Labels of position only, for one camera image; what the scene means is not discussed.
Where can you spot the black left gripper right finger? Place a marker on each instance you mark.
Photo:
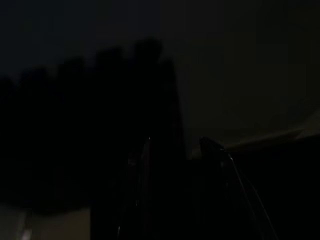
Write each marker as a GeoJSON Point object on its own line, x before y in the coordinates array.
{"type": "Point", "coordinates": [220, 195]}

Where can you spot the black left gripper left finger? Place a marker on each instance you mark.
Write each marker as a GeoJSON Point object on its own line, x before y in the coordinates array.
{"type": "Point", "coordinates": [140, 190]}

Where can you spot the black foam puzzle mat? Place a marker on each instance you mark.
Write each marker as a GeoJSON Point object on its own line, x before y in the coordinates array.
{"type": "Point", "coordinates": [100, 125]}

